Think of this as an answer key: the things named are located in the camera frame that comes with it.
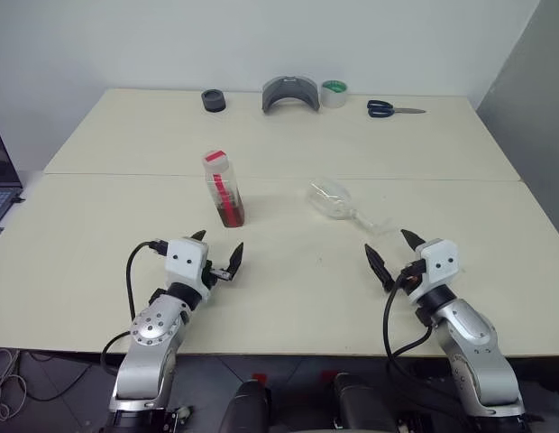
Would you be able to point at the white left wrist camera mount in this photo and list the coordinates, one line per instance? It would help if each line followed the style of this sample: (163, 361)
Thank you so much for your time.
(186, 264)

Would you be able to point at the dark rounded shape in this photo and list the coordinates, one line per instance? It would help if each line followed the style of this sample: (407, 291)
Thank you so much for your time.
(248, 408)
(363, 406)

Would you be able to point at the black round cap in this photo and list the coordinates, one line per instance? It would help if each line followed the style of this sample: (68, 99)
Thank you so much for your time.
(214, 101)

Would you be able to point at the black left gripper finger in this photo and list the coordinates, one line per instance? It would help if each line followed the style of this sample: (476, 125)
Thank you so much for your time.
(236, 261)
(199, 235)

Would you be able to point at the clear plastic bottle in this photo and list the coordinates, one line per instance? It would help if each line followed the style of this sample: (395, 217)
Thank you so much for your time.
(327, 198)

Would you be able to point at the white bottle cap red tape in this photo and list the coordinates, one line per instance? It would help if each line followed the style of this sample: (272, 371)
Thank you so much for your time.
(215, 159)

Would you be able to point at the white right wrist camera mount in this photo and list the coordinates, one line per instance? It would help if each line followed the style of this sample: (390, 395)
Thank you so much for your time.
(437, 266)

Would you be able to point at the dark laptop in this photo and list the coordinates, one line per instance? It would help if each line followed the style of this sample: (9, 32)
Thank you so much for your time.
(0, 180)

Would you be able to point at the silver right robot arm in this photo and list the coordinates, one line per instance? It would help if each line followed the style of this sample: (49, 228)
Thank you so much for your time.
(473, 352)

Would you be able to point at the plastic bottle with red contents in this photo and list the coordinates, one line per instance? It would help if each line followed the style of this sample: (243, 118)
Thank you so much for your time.
(226, 203)

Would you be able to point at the clear tape roll green core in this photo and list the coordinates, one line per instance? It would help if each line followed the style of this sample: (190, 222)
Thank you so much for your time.
(334, 95)

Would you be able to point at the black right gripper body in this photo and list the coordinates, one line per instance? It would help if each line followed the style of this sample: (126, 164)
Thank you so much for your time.
(414, 270)

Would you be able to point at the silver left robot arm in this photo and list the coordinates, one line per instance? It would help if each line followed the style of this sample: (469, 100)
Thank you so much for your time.
(146, 361)

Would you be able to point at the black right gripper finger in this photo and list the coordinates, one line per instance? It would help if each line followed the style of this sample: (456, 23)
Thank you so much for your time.
(412, 239)
(379, 266)

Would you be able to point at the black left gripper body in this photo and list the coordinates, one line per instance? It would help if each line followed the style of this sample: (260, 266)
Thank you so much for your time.
(210, 277)

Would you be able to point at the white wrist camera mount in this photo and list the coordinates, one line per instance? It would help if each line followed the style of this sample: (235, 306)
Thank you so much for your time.
(437, 266)
(186, 264)

